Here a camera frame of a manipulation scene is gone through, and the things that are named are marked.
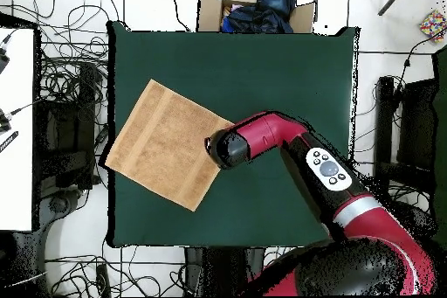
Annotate black power strip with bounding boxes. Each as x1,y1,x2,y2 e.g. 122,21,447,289
95,262,112,298

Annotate black frame stand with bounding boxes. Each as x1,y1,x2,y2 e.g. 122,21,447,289
373,75,438,201
34,63,102,191

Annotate black device with cable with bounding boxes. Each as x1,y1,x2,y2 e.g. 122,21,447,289
0,100,39,134

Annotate tan terry towel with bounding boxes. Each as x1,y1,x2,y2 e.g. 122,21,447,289
104,79,236,212

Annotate brown cardboard box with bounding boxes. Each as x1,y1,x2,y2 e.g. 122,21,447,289
196,0,317,34

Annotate thin black cable with connector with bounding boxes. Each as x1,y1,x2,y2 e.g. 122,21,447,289
393,26,447,103

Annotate dark blue clothing pile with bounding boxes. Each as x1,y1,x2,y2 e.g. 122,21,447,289
221,0,297,34

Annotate colourful patterned item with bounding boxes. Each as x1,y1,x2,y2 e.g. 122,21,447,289
418,9,447,44

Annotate dark green table cloth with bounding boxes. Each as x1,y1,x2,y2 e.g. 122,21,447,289
430,45,447,243
107,20,361,248

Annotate long black floor cable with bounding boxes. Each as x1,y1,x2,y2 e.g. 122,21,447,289
155,0,191,32

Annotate black strip with white marks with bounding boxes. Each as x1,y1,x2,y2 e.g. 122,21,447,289
0,130,19,155

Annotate white table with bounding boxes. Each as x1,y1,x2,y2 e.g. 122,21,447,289
0,26,36,232

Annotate tangled black floor cables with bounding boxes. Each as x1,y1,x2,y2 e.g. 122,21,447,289
350,77,434,208
32,0,121,110
45,239,186,298

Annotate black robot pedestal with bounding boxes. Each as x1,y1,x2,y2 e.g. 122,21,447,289
183,246,266,297

